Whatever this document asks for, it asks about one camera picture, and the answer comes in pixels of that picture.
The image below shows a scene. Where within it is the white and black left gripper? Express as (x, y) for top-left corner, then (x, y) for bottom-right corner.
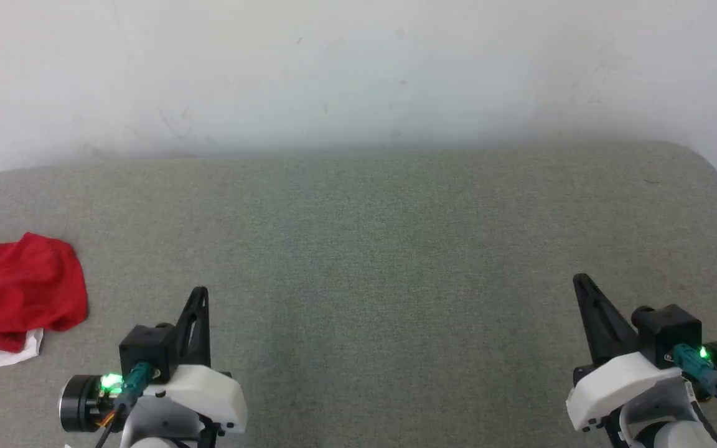
(59, 286), (248, 436)

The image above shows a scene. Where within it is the red and white basketball jersey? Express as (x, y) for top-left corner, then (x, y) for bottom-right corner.
(0, 232), (90, 374)

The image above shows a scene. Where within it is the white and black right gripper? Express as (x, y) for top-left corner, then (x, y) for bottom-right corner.
(567, 273), (717, 432)

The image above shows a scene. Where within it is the grey fabric sofa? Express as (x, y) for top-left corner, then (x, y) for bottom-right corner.
(0, 140), (717, 448)

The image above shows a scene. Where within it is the teal plug left gripper cable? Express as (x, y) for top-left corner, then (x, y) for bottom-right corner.
(94, 361), (155, 448)

